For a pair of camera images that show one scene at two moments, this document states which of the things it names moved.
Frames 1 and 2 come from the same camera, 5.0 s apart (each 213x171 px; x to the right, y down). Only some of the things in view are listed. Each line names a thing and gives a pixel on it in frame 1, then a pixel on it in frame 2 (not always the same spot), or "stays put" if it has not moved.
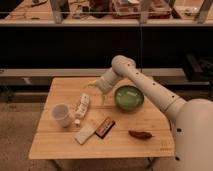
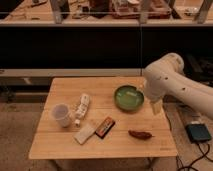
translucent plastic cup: (60, 112) stays put
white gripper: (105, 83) to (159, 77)
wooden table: (79, 121) stays put
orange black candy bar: (105, 127) stays put
